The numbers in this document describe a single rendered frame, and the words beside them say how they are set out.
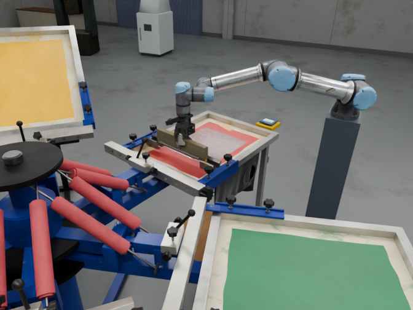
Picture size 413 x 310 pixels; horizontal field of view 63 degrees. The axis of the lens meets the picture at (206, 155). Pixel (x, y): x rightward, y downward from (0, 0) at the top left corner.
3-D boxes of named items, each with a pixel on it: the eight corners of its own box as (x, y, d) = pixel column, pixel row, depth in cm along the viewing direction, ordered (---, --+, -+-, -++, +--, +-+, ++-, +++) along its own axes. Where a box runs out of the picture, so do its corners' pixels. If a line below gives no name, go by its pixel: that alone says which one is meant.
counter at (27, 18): (39, 31, 1051) (34, 7, 1017) (90, 37, 979) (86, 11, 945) (21, 34, 999) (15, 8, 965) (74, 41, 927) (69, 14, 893)
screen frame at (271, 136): (207, 115, 249) (207, 110, 247) (278, 138, 217) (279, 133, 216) (123, 155, 195) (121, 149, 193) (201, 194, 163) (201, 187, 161)
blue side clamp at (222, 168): (230, 168, 187) (231, 157, 183) (238, 171, 184) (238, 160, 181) (195, 192, 166) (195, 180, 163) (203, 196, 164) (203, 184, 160)
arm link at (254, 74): (283, 52, 178) (193, 75, 184) (287, 58, 168) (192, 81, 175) (286, 74, 183) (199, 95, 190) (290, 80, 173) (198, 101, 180)
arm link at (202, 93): (213, 82, 175) (192, 82, 175) (214, 90, 165) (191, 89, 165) (213, 97, 179) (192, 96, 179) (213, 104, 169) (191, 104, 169)
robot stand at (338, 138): (322, 262, 252) (362, 112, 193) (319, 280, 238) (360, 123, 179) (298, 254, 258) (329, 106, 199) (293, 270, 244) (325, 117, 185)
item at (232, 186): (245, 183, 236) (249, 137, 218) (255, 187, 231) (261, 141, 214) (203, 216, 204) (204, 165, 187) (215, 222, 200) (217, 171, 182)
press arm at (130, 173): (142, 170, 173) (141, 162, 171) (150, 174, 170) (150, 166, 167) (115, 185, 161) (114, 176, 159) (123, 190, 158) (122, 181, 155)
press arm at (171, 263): (357, 293, 125) (362, 282, 122) (362, 307, 120) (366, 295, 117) (47, 251, 140) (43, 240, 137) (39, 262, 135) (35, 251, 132)
